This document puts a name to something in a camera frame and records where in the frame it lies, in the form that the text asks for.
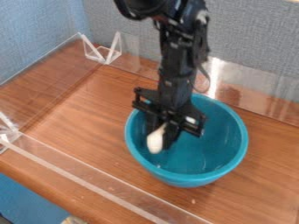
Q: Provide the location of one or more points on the clear acrylic corner bracket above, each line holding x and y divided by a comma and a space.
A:
103, 55

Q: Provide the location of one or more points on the clear acrylic barrier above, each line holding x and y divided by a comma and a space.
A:
40, 165
66, 54
242, 86

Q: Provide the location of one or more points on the blue plastic bowl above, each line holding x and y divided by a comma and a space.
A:
197, 160

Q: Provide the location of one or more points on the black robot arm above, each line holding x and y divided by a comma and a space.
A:
182, 22

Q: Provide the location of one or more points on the clear acrylic front barrier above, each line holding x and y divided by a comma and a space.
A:
40, 165

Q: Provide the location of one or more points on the clear acrylic left barrier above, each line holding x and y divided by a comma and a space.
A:
66, 54

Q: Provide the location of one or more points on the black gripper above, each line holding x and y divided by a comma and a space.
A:
169, 107

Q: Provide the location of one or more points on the white brown toy mushroom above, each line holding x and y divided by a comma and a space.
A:
155, 140

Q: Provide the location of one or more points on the clear acrylic back barrier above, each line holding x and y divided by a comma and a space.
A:
242, 86

